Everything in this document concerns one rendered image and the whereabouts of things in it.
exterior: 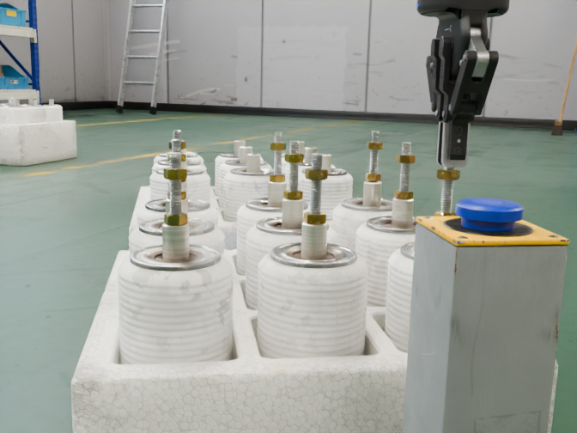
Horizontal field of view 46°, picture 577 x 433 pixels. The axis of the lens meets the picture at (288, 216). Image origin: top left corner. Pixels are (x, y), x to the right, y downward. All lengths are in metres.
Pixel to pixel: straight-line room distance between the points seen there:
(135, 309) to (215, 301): 0.06
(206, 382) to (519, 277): 0.25
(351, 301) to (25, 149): 2.71
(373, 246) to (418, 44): 6.45
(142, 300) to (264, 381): 0.11
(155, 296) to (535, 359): 0.28
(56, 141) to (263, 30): 4.61
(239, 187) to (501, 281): 0.71
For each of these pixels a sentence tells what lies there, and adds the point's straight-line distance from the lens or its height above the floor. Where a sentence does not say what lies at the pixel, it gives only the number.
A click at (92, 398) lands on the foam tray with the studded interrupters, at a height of 0.17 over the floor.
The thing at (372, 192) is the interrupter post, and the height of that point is 0.27.
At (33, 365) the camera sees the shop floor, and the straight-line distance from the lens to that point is 1.03.
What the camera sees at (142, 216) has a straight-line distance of 0.79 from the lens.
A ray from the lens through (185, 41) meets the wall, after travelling 8.07.
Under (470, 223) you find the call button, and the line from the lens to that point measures 0.43.
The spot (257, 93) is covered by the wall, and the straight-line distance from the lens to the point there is 7.65.
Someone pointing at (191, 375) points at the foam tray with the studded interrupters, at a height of 0.18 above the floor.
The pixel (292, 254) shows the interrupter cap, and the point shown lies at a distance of 0.59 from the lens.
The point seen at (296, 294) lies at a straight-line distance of 0.55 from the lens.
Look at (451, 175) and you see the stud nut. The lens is 0.60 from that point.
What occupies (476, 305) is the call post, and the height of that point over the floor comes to 0.28.
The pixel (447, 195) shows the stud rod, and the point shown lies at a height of 0.31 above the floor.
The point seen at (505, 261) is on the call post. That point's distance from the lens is 0.41.
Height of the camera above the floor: 0.40
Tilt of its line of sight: 11 degrees down
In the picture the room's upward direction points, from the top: 1 degrees clockwise
